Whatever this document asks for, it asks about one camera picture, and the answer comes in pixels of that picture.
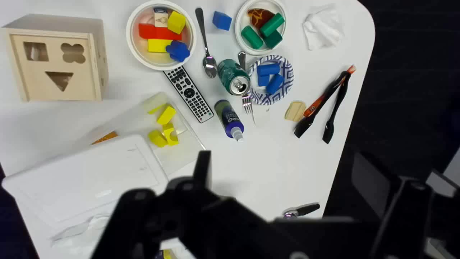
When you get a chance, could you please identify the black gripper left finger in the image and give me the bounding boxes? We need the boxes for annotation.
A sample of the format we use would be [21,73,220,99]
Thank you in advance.
[90,188,162,259]

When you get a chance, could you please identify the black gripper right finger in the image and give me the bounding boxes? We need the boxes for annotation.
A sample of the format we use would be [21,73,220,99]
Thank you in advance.
[371,180,434,259]

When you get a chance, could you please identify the white napkin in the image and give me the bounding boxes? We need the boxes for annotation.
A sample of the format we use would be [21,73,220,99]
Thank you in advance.
[302,3,345,50]

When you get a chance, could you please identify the white container lid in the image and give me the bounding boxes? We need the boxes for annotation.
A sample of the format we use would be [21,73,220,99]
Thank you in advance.
[1,135,167,259]

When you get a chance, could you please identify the clear plastic container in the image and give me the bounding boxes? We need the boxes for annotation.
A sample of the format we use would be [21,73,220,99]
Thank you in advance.
[82,92,204,177]

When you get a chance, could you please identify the black marker pen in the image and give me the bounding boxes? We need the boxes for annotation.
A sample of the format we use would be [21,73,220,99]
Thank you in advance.
[282,203,320,219]

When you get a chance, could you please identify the black remote control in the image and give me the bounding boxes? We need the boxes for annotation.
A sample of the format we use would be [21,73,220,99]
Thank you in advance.
[164,66,214,124]

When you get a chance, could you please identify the black orange tongs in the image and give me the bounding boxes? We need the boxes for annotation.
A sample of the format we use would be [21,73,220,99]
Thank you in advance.
[293,65,356,144]

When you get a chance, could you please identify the silver metal spoon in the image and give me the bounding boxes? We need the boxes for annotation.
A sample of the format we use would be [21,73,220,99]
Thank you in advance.
[195,7,217,78]

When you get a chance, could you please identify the green soda can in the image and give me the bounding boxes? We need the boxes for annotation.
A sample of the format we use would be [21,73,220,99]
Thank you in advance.
[217,59,250,95]

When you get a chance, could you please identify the wooden shape sorter box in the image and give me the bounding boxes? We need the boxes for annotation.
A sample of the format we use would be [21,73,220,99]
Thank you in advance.
[3,14,108,101]

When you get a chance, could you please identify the white bowl with blocks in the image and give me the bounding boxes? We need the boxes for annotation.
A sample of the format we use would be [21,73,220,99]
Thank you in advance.
[125,0,195,70]

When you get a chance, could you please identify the blue patterned paper plate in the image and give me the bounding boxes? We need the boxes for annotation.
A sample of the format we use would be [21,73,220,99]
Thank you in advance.
[248,55,294,105]

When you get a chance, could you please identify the loose blue block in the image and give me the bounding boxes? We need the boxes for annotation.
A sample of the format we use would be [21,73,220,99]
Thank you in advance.
[213,11,231,30]

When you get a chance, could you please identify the white plate with green blocks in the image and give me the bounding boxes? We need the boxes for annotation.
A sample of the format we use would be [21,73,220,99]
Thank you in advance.
[234,0,287,56]

